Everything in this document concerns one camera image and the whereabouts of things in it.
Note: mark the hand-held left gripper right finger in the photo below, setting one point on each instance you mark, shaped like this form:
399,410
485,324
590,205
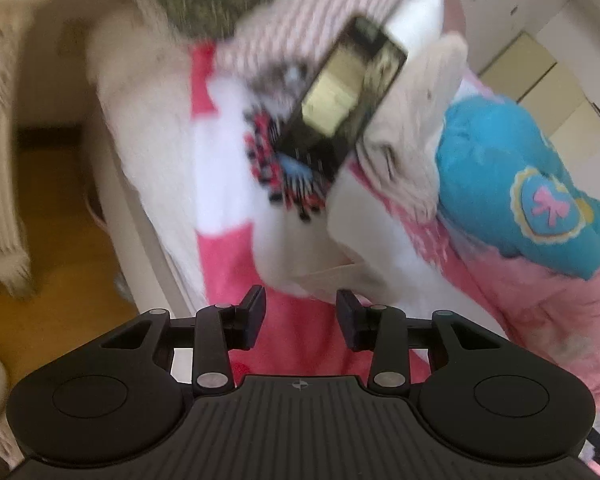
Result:
347,320

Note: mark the white radiator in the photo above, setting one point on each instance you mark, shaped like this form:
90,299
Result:
0,160

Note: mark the pink striped pillow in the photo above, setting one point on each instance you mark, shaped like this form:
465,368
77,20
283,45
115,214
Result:
300,20

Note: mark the black smartphone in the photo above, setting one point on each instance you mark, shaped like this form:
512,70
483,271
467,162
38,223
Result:
340,100

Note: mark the white cotton garment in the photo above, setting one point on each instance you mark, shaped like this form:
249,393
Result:
380,250

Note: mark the beige knit sweater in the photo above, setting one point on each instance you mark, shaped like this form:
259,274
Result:
420,135

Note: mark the cardboard box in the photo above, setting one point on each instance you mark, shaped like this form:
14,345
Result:
565,105
515,65

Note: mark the blue printed cushion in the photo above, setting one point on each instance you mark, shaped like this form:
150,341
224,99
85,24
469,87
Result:
480,160

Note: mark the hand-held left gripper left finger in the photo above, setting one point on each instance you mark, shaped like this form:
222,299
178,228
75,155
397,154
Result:
255,320

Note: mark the pink floral quilt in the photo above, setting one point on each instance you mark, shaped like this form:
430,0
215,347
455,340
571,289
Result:
555,310

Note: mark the red floral bed blanket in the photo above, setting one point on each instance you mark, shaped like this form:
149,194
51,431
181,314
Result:
220,270

